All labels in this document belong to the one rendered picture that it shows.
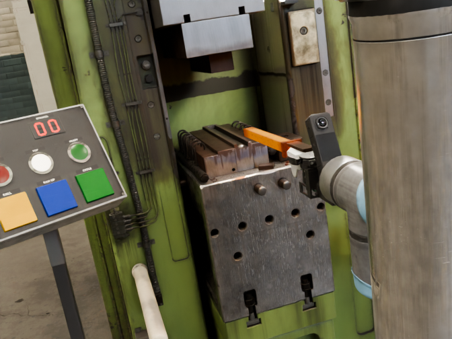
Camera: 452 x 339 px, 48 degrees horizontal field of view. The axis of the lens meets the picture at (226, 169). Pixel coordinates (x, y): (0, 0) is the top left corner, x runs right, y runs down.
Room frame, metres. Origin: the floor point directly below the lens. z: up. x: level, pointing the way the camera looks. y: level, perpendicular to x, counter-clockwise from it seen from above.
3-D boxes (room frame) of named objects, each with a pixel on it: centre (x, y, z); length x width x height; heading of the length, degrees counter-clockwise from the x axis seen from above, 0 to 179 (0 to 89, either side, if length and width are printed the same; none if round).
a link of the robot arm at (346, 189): (0.79, -0.23, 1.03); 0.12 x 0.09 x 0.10; 14
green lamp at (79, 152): (1.27, 0.36, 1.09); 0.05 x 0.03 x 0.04; 103
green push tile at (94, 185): (1.24, 0.33, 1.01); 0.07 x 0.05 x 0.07; 128
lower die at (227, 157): (1.69, 0.01, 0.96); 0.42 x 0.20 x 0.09; 13
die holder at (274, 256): (1.71, -0.04, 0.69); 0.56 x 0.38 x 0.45; 13
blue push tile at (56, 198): (1.17, 0.41, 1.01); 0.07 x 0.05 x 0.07; 128
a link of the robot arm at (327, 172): (0.87, -0.21, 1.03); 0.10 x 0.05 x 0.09; 104
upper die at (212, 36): (1.69, 0.01, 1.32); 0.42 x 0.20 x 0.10; 13
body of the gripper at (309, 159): (0.95, -0.19, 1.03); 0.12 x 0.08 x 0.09; 14
